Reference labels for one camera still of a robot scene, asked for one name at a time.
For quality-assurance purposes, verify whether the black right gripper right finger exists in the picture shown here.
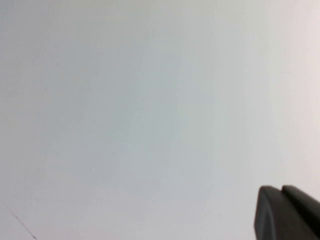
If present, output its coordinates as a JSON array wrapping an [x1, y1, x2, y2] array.
[[282, 184, 320, 222]]

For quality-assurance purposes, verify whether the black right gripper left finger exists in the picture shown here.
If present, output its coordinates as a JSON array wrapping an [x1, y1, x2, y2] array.
[[253, 185, 320, 240]]

